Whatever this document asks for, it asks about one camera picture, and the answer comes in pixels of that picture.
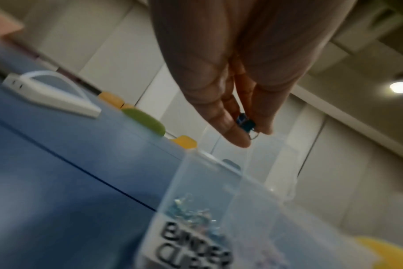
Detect person's left hand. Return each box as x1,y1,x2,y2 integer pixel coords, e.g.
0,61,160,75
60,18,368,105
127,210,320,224
148,0,359,148

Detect pile of blue binder clips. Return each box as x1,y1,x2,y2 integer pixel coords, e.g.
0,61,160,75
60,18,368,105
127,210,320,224
164,193,229,238

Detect green chair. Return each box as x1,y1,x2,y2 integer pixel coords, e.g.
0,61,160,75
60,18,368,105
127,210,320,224
122,108,166,137

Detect clear plastic storage container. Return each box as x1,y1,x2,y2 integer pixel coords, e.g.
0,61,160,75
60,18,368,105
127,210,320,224
135,123,383,269

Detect small blue binder clip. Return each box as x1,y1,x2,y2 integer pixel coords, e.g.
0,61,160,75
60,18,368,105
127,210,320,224
235,113,260,140

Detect yellow round object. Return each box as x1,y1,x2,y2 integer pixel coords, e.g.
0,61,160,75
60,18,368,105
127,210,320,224
353,235,403,269

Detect yellow chair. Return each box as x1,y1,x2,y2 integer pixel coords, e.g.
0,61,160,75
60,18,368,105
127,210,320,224
171,135,198,151

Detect orange chair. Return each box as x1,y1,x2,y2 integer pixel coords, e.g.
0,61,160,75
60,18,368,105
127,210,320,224
98,91,126,109

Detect white power bank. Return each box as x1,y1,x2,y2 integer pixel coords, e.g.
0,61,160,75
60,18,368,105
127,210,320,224
2,73,102,119

